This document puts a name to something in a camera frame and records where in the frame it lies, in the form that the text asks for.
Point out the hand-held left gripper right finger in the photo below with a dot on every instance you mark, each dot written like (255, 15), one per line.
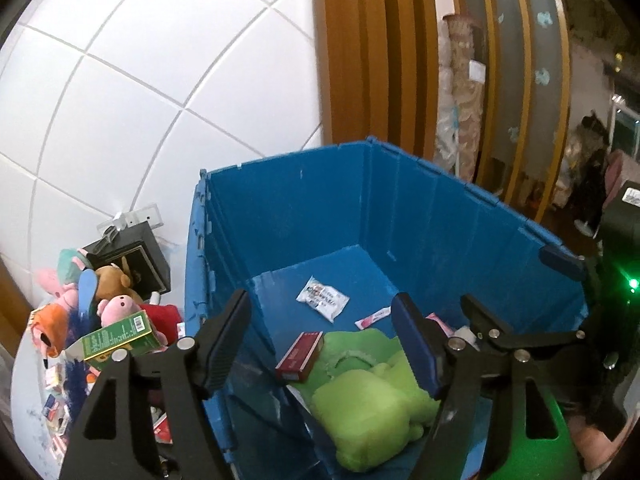
(415, 345)

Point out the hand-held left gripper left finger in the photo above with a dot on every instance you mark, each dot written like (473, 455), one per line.
(225, 350)

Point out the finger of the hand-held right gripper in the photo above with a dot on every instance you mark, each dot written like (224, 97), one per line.
(562, 262)
(545, 342)

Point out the pink white packet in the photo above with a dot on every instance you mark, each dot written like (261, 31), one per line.
(442, 327)

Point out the pink sachet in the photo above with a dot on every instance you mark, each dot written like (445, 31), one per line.
(372, 317)

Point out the red white box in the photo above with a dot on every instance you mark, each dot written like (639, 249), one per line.
(300, 355)

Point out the green plush toy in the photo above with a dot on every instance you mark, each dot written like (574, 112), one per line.
(360, 410)

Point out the white printed packet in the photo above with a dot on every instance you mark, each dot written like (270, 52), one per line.
(322, 297)

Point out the blue plastic crate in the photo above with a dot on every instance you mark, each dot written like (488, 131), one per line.
(425, 220)

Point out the green cardboard box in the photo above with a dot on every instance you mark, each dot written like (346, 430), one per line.
(122, 337)

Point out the pink pig plush red dress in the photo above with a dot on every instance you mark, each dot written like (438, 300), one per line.
(120, 310)

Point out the black box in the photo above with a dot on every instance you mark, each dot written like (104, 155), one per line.
(140, 260)

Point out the brown bear plush toy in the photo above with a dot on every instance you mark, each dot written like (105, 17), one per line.
(112, 280)

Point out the pink pig plush teal outfit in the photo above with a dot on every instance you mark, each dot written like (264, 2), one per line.
(65, 270)

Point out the orange pink plush toy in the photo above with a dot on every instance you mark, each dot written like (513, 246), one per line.
(47, 327)

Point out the patterned paper rolls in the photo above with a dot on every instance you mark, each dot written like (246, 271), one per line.
(460, 110)

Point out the wooden slat screen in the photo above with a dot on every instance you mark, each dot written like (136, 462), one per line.
(510, 85)

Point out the wooden door frame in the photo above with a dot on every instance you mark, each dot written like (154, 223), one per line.
(370, 60)

